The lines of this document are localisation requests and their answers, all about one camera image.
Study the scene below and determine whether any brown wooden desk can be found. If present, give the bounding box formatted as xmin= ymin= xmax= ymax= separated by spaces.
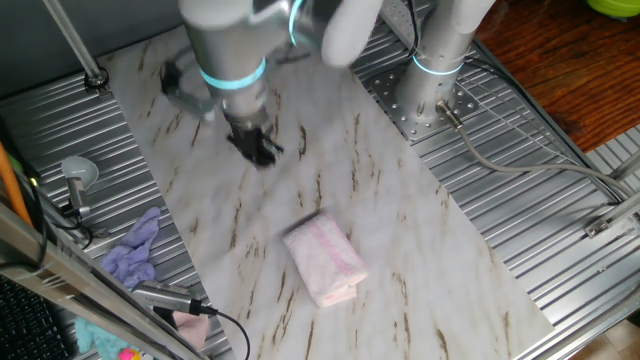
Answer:
xmin=473 ymin=0 xmax=640 ymax=155

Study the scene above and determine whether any orange stick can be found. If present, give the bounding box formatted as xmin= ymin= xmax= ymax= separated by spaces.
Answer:
xmin=0 ymin=141 xmax=34 ymax=229

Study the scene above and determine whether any pink plush cloth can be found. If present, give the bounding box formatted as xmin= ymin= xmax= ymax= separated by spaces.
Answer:
xmin=171 ymin=309 xmax=211 ymax=351

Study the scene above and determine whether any green watering can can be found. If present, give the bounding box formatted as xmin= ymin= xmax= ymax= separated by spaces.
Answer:
xmin=585 ymin=0 xmax=640 ymax=19

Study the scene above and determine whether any aluminium frame beam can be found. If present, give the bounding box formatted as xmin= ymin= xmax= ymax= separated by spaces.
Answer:
xmin=0 ymin=199 xmax=211 ymax=360

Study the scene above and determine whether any silver camera bracket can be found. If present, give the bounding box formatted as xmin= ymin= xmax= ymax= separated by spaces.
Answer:
xmin=168 ymin=83 xmax=224 ymax=122

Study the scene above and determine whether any silver clamp with black cable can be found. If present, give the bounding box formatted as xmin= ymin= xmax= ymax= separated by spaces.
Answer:
xmin=60 ymin=176 xmax=96 ymax=236

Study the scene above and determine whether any metal corner bracket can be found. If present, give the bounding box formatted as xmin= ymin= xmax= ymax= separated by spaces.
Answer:
xmin=583 ymin=216 xmax=613 ymax=239

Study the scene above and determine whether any marble patterned mat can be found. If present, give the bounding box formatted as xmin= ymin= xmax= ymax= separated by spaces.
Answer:
xmin=97 ymin=23 xmax=555 ymax=360

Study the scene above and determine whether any teal fluffy towel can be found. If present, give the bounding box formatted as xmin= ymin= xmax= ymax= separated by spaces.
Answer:
xmin=73 ymin=316 xmax=132 ymax=360

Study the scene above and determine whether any black keyboard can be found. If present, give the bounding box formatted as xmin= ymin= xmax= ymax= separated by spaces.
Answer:
xmin=0 ymin=274 xmax=72 ymax=360

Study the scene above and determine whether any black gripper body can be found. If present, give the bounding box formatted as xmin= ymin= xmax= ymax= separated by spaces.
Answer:
xmin=222 ymin=107 xmax=275 ymax=154

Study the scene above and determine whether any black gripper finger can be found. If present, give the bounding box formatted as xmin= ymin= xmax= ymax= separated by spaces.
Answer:
xmin=260 ymin=135 xmax=285 ymax=162
xmin=238 ymin=144 xmax=269 ymax=170

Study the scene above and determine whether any aluminium pole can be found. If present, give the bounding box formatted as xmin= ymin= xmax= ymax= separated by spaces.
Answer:
xmin=41 ymin=0 xmax=110 ymax=95

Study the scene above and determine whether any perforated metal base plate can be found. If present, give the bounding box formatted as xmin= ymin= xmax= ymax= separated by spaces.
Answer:
xmin=366 ymin=63 xmax=481 ymax=145

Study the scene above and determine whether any grey base cable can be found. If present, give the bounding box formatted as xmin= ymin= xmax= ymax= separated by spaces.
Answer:
xmin=435 ymin=99 xmax=634 ymax=199

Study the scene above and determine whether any purple towel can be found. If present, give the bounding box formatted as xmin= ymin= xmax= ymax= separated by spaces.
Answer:
xmin=99 ymin=206 xmax=163 ymax=291

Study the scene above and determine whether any black shaver cable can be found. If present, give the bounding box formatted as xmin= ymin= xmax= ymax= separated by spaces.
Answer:
xmin=198 ymin=303 xmax=252 ymax=360

